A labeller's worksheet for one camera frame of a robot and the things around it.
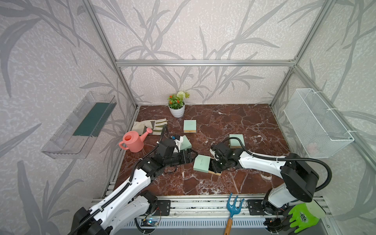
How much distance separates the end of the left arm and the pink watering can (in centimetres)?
34

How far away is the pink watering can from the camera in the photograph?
0.89 metres

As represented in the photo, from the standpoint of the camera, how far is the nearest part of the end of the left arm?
0.55 meters

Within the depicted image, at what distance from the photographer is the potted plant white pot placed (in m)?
1.04
